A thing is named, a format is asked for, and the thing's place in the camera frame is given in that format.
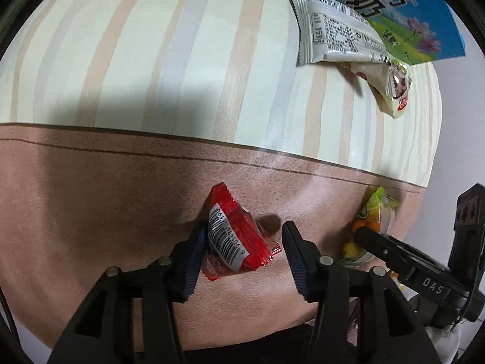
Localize red snack packet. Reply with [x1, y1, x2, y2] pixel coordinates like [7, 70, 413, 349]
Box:
[202, 182, 282, 281]

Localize colourful candy ball bag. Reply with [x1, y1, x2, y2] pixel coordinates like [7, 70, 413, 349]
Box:
[340, 186, 400, 269]

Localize blue printed cardboard milk box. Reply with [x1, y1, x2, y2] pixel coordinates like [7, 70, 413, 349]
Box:
[337, 0, 465, 65]

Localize silver grey snack packet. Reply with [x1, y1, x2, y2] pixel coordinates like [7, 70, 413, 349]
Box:
[289, 0, 390, 66]

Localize small cream cartoon packet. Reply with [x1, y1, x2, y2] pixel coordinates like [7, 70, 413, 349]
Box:
[339, 59, 412, 118]

